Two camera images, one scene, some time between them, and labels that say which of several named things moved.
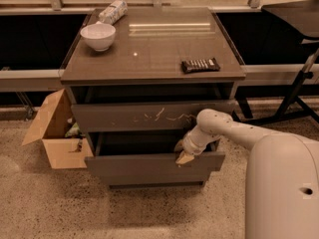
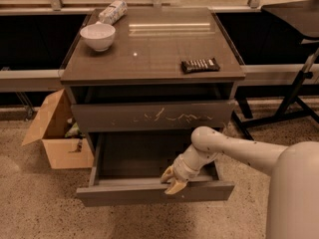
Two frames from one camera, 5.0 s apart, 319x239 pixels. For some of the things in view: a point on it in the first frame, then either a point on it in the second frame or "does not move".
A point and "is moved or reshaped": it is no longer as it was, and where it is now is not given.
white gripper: [189, 145] to [182, 170]
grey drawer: [148, 152] is moved or reshaped
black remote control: [199, 65] does not move
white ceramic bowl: [99, 36] does not move
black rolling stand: [303, 17] does not move
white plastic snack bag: [115, 12] does not move
